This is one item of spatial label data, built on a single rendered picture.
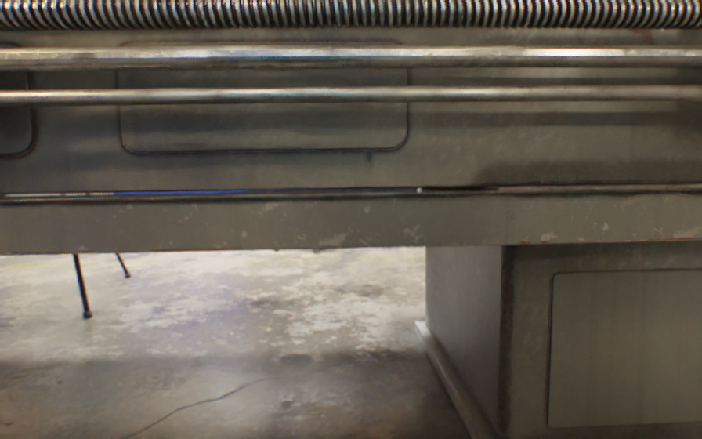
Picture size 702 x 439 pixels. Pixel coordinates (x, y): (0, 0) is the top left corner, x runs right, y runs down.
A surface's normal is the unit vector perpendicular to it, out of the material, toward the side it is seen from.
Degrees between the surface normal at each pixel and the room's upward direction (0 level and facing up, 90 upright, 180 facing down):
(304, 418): 0
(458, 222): 90
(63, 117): 90
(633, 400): 90
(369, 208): 90
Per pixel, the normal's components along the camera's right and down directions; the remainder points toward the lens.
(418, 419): -0.02, -1.00
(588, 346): 0.04, 0.08
